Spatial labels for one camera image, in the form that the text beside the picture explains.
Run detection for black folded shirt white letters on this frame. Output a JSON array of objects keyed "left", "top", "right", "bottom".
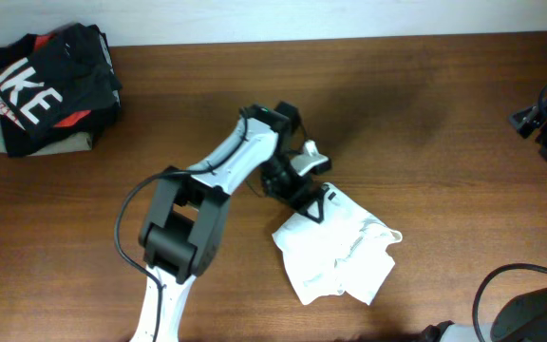
[{"left": 0, "top": 24, "right": 123, "bottom": 157}]

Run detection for white polo shirt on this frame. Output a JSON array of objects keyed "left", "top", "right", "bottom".
[{"left": 273, "top": 182, "right": 403, "bottom": 305}]

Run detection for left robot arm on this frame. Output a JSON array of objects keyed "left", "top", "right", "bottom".
[{"left": 122, "top": 102, "right": 331, "bottom": 341}]

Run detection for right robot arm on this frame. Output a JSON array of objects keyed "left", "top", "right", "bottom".
[{"left": 418, "top": 99, "right": 547, "bottom": 342}]

